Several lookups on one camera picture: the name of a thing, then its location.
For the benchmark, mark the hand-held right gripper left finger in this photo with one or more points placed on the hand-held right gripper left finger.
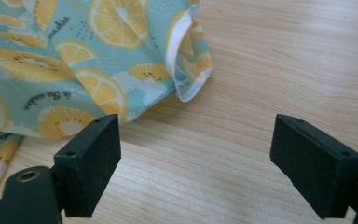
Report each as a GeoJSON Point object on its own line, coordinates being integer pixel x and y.
{"type": "Point", "coordinates": [90, 161]}

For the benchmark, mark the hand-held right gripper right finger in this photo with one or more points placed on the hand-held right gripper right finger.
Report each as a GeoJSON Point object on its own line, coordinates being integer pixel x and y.
{"type": "Point", "coordinates": [313, 168]}

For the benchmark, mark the lemon print teal cloth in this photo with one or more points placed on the lemon print teal cloth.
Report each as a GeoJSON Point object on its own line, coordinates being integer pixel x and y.
{"type": "Point", "coordinates": [115, 59]}

